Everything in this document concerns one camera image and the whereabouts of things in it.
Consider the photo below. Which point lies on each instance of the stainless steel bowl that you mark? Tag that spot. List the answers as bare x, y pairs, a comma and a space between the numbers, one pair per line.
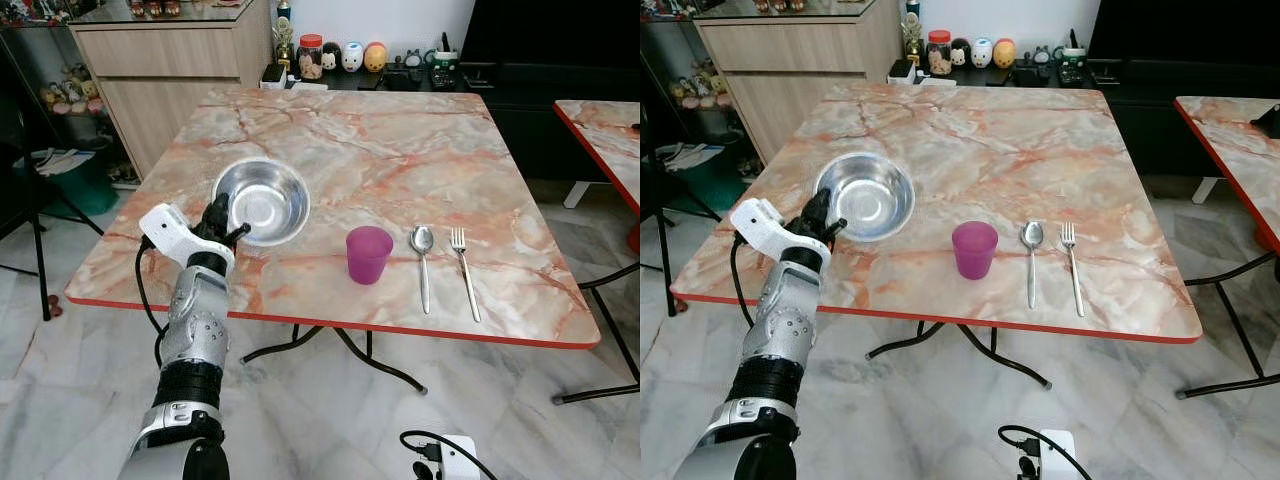
868, 195
265, 200

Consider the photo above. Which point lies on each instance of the purple plastic cup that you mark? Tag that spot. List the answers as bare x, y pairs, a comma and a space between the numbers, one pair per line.
975, 252
369, 257

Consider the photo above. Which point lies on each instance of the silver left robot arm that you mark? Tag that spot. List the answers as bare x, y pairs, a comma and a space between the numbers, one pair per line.
785, 325
195, 320

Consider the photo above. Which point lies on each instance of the teal bin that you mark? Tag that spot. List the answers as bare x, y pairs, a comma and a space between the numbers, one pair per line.
85, 190
715, 185

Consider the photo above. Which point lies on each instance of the light wooden cabinet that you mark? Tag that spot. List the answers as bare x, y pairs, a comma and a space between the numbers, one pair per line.
800, 45
170, 50

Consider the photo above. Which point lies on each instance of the black tripod stand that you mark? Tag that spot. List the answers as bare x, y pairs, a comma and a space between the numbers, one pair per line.
40, 270
664, 270

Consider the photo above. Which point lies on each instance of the red lidded glass jar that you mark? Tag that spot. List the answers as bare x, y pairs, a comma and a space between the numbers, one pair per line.
939, 56
311, 60

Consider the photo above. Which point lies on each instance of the gold trophy figurine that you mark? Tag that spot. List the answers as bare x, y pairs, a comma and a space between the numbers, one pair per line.
285, 45
913, 42

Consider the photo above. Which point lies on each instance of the steel spoon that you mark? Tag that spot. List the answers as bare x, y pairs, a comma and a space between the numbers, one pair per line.
1031, 235
422, 240

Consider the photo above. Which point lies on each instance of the black egg figurine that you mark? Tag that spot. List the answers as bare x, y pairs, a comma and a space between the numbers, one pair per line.
960, 54
331, 58

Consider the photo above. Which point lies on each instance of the white egg figurine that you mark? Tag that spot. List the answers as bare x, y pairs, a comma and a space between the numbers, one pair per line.
353, 58
982, 54

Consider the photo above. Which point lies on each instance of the glass display shelf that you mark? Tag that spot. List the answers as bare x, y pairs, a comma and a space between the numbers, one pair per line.
40, 60
670, 50

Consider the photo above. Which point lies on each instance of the yellow egg figurine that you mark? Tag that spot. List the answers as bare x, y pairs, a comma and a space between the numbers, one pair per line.
375, 58
1004, 54

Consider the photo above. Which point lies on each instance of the steel fork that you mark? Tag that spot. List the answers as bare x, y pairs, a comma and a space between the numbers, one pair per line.
458, 240
1068, 236

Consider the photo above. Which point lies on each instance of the white slanted furniture leg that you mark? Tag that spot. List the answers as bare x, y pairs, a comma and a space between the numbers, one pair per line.
577, 194
1206, 191

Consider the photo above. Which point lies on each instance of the small grey animal figurine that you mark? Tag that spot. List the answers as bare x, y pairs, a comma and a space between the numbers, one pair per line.
1042, 56
414, 60

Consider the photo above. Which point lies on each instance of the green white mug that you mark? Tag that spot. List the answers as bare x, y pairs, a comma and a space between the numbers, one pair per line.
447, 56
1074, 52

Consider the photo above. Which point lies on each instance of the black television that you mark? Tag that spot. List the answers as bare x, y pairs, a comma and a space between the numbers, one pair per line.
550, 30
1180, 28

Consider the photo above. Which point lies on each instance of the black phone stand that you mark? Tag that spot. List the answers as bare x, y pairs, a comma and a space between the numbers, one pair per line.
1266, 117

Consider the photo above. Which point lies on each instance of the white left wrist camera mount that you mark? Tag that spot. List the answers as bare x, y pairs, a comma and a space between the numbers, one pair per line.
165, 228
757, 222

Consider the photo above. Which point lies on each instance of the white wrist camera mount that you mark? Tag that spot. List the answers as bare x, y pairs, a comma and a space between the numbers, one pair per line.
1058, 458
165, 228
757, 222
460, 460

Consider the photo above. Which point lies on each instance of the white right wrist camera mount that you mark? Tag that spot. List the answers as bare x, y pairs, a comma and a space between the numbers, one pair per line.
1058, 458
460, 460

